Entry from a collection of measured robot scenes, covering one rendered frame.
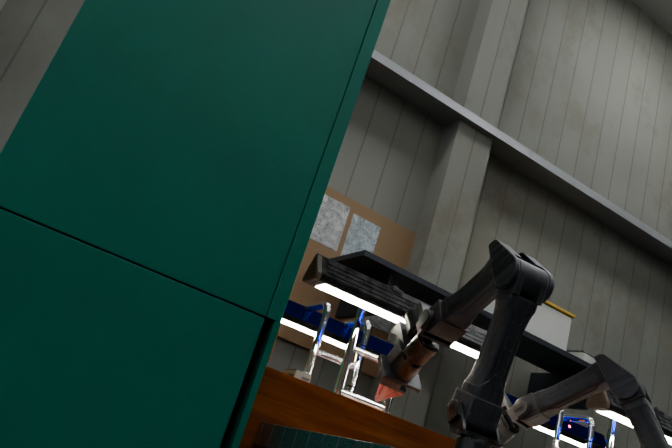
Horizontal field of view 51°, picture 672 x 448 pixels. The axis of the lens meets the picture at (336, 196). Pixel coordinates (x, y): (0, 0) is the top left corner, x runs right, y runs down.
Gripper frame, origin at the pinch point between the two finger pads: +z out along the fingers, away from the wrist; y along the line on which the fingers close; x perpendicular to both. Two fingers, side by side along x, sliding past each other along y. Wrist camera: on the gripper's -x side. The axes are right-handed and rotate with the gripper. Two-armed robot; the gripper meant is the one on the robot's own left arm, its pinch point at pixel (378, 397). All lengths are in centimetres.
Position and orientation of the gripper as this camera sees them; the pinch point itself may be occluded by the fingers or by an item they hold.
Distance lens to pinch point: 165.8
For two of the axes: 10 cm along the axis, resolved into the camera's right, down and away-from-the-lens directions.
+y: -8.5, -4.2, -3.2
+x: 0.6, 5.3, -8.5
